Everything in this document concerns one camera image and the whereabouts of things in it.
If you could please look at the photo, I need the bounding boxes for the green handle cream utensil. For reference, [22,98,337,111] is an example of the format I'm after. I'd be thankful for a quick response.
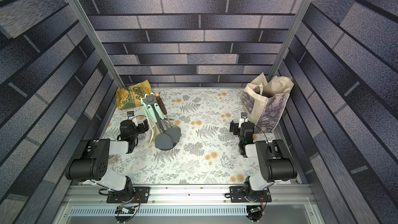
[141,99,155,146]

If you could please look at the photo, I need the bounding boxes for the grey utensil rack stand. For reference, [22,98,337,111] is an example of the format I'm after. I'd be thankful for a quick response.
[141,93,181,151]

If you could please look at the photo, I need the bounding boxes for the wooden handle white spatula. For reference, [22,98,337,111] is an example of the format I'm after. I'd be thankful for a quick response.
[155,92,170,121]

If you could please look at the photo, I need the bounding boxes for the green handle grey turner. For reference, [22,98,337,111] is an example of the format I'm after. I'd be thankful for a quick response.
[148,103,174,151]

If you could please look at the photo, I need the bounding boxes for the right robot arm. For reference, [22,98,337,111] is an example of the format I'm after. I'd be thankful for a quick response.
[224,121,297,203]

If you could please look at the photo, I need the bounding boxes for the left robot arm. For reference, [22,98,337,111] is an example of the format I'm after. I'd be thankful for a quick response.
[65,119,149,203]

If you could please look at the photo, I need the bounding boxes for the yellow chips bag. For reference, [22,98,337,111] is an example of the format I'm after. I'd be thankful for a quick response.
[116,80,152,110]

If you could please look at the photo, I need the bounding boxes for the canvas tote bag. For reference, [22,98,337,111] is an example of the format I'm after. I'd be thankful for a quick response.
[241,73,294,133]

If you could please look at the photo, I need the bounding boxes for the left circuit board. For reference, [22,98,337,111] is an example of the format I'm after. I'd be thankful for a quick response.
[115,205,135,216]

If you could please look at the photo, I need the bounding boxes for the circuit board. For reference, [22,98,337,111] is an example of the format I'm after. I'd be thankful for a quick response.
[247,206,263,223]
[115,205,135,216]

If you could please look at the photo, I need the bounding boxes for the right circuit board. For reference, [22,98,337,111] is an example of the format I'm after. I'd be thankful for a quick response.
[247,206,263,223]

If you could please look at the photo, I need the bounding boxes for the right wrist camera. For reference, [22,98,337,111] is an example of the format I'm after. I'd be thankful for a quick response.
[239,113,248,123]

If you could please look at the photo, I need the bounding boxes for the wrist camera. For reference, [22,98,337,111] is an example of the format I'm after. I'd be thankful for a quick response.
[239,113,248,123]
[126,111,135,119]

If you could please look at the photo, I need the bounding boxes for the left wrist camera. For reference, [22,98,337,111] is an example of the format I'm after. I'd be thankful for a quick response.
[126,111,135,119]

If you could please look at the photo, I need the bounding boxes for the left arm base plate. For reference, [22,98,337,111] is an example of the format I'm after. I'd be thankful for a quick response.
[106,187,151,204]

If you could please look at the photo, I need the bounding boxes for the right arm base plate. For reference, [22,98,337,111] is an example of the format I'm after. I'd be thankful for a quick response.
[224,186,272,203]

